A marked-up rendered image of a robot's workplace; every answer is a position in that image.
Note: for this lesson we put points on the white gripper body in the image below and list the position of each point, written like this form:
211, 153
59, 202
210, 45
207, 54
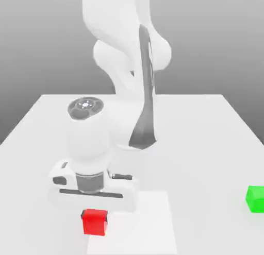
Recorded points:
123, 203

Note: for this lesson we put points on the small red cube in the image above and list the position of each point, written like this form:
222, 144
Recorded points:
93, 223

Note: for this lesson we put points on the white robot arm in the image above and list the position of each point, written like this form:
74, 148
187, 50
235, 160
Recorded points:
123, 53

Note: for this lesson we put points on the small green cube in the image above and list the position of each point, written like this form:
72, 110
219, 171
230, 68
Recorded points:
255, 199

